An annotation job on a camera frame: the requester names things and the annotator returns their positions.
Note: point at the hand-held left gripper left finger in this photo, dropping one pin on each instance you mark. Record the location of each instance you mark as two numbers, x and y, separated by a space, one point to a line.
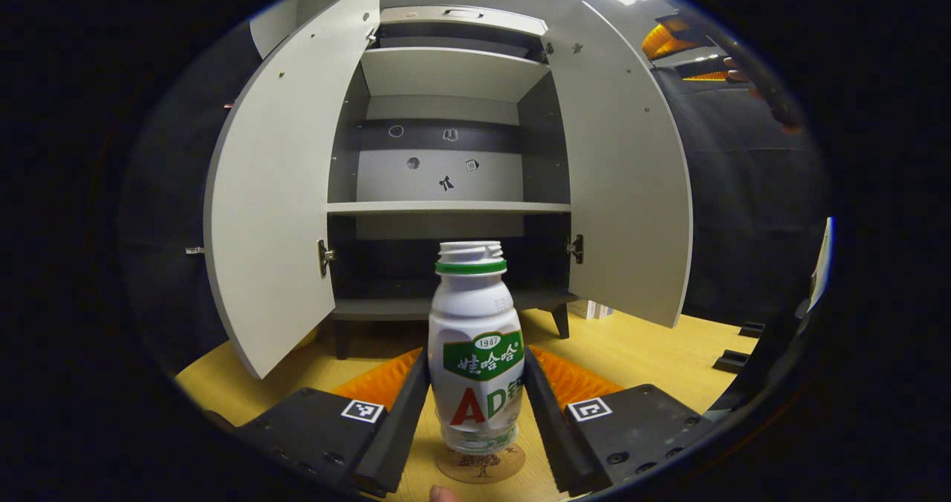
401 428

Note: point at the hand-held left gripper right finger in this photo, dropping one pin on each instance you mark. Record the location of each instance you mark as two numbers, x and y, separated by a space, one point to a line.
546 428

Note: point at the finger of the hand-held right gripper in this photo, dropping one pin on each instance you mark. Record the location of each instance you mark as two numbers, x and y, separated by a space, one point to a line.
665 40
706 76

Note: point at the round cork coaster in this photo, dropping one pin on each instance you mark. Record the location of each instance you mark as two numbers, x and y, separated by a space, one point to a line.
479 468

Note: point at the white plastic bottle green label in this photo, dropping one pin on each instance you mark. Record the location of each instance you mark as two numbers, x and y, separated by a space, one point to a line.
475 324

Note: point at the white cabinet door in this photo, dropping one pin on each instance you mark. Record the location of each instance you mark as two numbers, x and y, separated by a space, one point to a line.
624 190
275 190

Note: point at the white and grey cabinet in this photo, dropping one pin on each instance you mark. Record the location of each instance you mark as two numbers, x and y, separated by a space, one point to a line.
446 209

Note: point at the white cabinet drawer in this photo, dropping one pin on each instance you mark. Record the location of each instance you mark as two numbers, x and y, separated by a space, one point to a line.
513 24

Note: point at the black backdrop cloth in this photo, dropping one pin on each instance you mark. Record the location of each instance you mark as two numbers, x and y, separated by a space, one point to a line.
743 190

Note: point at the white and purple box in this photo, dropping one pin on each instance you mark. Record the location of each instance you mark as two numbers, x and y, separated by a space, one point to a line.
594 310

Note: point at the white panel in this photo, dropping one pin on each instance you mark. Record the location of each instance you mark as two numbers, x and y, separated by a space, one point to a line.
821 264

